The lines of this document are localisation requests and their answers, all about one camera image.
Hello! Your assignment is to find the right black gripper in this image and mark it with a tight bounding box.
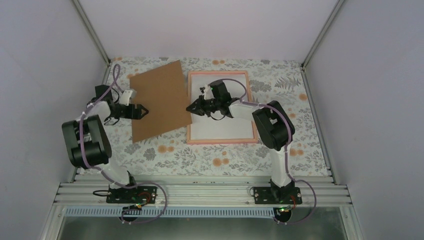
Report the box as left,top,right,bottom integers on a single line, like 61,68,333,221
186,94,221,117

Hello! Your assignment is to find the sunset photo print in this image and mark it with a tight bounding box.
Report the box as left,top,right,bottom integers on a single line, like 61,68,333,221
187,71,258,145

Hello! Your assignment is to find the brown cardboard backing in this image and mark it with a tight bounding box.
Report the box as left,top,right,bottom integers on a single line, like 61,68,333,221
129,60,192,143

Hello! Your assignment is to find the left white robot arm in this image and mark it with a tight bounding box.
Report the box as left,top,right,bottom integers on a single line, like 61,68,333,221
61,84,149,203

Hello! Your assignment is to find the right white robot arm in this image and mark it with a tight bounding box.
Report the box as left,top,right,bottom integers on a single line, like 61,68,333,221
186,78,295,204

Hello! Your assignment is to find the floral table cloth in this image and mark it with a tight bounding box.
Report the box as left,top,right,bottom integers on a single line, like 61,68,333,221
105,57,329,178

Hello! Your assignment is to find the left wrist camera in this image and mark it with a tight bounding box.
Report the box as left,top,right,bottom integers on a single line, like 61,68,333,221
119,89,137,106

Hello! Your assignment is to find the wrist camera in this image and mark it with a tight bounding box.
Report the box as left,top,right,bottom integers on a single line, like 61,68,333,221
200,85,215,100
119,89,137,106

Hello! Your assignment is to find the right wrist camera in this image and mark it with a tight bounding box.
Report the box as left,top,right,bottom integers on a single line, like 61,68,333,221
200,85,215,100

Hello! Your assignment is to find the aluminium rail base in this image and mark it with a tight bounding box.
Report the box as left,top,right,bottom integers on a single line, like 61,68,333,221
41,174,363,240

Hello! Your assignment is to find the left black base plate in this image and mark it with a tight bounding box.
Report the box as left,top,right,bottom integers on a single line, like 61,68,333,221
106,186,158,205

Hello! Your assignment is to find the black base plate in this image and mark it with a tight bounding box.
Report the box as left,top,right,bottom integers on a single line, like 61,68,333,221
106,186,158,205
252,186,303,205

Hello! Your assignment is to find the left aluminium corner post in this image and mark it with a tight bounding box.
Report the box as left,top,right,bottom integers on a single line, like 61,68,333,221
71,0,111,66

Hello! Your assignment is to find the aluminium corner post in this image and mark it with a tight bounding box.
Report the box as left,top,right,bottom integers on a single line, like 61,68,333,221
301,0,346,71
71,0,111,66

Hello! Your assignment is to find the grey slotted cable duct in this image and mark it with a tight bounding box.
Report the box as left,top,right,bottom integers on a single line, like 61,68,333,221
64,206,275,219

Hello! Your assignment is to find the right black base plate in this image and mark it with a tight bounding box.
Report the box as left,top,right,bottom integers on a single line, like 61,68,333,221
252,186,303,205

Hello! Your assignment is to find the right aluminium corner post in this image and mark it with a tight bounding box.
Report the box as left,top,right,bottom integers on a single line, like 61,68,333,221
301,0,346,71

